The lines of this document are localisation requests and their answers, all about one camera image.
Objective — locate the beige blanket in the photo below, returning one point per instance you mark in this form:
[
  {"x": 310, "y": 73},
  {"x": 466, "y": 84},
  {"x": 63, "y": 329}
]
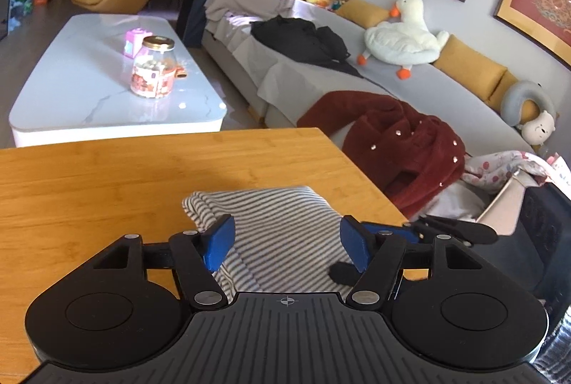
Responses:
[{"x": 243, "y": 2}]

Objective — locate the white goose plush toy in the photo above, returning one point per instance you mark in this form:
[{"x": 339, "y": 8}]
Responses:
[{"x": 401, "y": 40}]

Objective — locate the grey striped garment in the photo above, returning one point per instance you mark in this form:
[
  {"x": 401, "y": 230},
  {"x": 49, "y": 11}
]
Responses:
[{"x": 276, "y": 241}]

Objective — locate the pink floral cloth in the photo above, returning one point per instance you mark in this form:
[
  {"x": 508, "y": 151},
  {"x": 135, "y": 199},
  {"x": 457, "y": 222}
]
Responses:
[{"x": 499, "y": 167}]

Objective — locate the glass jar with gold lid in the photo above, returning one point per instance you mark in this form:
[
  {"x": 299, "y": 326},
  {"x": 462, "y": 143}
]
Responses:
[{"x": 153, "y": 71}]

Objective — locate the wooden table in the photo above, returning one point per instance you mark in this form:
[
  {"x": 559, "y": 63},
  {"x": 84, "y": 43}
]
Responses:
[{"x": 111, "y": 179}]

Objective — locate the yellow cushion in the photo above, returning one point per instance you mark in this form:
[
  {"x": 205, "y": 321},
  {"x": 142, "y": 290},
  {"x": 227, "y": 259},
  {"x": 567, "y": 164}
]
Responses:
[
  {"x": 361, "y": 13},
  {"x": 470, "y": 67}
]

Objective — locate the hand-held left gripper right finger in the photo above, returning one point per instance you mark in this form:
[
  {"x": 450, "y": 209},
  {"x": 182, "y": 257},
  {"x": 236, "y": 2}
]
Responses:
[{"x": 354, "y": 243}]

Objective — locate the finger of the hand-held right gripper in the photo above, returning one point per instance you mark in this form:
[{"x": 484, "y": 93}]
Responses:
[
  {"x": 342, "y": 272},
  {"x": 409, "y": 233}
]

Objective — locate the black jacket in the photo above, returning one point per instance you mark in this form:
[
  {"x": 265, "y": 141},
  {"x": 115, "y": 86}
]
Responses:
[{"x": 303, "y": 38}]

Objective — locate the grey bear neck pillow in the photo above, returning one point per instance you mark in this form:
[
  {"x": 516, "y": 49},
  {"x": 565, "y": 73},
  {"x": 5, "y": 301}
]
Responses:
[{"x": 531, "y": 116}]

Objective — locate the beige storage box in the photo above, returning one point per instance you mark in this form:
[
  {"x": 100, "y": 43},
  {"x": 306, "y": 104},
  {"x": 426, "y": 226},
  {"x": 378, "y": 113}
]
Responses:
[{"x": 504, "y": 205}]

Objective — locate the red fleece coat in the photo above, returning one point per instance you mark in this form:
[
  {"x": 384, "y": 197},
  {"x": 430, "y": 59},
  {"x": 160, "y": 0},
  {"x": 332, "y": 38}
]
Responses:
[{"x": 392, "y": 143}]

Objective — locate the small pink box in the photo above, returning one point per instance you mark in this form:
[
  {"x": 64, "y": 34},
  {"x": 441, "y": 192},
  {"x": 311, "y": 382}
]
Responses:
[{"x": 136, "y": 42}]

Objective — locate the white marble coffee table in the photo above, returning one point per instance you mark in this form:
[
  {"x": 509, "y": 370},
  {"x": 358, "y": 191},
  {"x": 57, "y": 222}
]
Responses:
[{"x": 80, "y": 76}]

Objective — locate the grey sofa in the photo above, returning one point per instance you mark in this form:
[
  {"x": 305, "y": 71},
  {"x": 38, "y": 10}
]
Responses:
[{"x": 437, "y": 98}]

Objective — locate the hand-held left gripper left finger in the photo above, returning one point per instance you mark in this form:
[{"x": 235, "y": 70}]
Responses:
[{"x": 218, "y": 243}]

